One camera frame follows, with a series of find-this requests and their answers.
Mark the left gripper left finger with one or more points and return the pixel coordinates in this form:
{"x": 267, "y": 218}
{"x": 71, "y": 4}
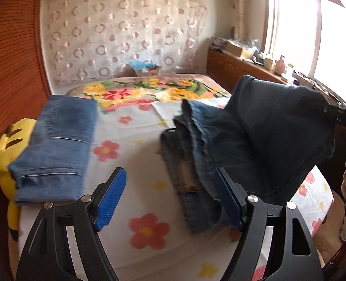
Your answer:
{"x": 106, "y": 197}

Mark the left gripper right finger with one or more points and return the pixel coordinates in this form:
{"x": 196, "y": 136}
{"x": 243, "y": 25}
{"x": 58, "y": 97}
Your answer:
{"x": 233, "y": 198}

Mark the light blue denim pants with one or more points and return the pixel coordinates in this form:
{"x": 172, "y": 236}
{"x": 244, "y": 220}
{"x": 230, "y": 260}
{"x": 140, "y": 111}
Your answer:
{"x": 52, "y": 167}

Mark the dark blue denim pants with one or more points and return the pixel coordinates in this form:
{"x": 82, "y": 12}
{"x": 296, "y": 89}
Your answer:
{"x": 268, "y": 138}

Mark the white flower bed sheet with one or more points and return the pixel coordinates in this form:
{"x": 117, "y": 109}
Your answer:
{"x": 148, "y": 237}

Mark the pink bottle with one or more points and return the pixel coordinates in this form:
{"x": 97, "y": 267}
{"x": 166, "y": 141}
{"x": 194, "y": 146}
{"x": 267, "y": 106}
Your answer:
{"x": 280, "y": 67}

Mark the white cup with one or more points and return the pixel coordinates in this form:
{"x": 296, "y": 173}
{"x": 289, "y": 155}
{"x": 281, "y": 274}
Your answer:
{"x": 269, "y": 63}

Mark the floral blanket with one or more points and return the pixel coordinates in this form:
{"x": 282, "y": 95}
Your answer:
{"x": 115, "y": 93}

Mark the yellow plush toy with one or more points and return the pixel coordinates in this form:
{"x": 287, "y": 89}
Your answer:
{"x": 12, "y": 143}

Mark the cardboard box on sideboard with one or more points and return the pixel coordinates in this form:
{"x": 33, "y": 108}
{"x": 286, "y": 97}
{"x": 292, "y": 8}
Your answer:
{"x": 239, "y": 50}

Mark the wooden sideboard cabinet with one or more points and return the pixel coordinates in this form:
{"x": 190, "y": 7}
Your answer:
{"x": 226, "y": 70}

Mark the wooden slatted wardrobe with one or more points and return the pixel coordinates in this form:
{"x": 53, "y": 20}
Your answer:
{"x": 23, "y": 83}

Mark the pink circle pattern curtain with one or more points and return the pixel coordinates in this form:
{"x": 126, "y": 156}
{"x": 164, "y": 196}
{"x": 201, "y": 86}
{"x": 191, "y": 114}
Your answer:
{"x": 91, "y": 40}

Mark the side window curtain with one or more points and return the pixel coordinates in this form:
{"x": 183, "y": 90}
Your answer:
{"x": 239, "y": 20}

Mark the window with wooden frame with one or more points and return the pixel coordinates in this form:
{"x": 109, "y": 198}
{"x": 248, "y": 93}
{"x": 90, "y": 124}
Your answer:
{"x": 311, "y": 37}

